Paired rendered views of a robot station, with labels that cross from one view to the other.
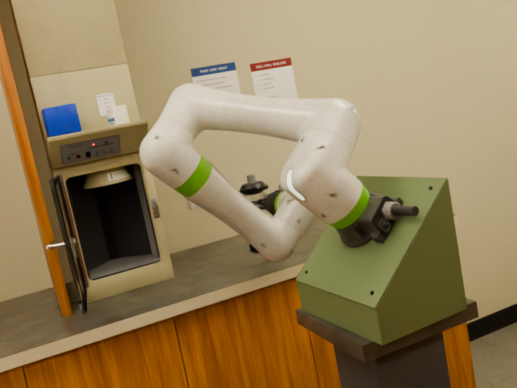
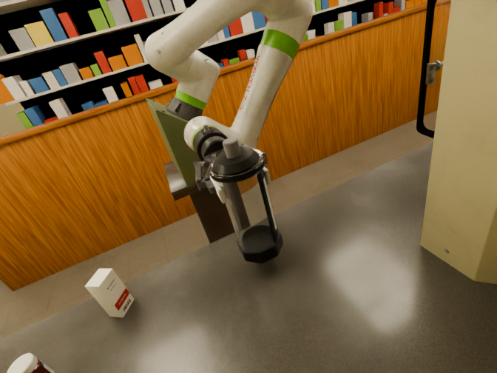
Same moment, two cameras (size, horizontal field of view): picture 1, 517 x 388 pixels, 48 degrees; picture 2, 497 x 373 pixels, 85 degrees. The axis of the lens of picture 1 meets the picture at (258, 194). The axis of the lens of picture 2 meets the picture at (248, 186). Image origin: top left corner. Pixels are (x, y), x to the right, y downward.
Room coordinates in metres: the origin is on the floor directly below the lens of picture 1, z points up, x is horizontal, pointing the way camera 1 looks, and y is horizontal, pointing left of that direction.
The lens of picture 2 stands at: (2.47, 0.09, 1.43)
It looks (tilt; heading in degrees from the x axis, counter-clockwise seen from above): 31 degrees down; 188
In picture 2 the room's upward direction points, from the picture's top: 16 degrees counter-clockwise
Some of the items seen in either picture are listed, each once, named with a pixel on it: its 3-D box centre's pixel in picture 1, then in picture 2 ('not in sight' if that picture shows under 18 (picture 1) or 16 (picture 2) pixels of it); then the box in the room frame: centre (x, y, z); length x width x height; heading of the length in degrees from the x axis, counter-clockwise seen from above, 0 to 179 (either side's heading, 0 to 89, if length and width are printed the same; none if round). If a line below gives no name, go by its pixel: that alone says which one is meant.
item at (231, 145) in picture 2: (251, 183); (234, 156); (2.01, 0.01, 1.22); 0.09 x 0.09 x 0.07
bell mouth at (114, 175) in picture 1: (106, 175); not in sight; (2.08, 0.52, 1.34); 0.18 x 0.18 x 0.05
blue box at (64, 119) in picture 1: (61, 121); not in sight; (1.89, 0.57, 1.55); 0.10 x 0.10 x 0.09; 22
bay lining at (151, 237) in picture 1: (109, 217); not in sight; (2.09, 0.55, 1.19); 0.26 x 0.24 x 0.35; 112
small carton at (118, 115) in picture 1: (117, 115); not in sight; (1.96, 0.41, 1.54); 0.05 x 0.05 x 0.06; 38
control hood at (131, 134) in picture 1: (99, 143); not in sight; (1.93, 0.48, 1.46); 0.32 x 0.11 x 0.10; 112
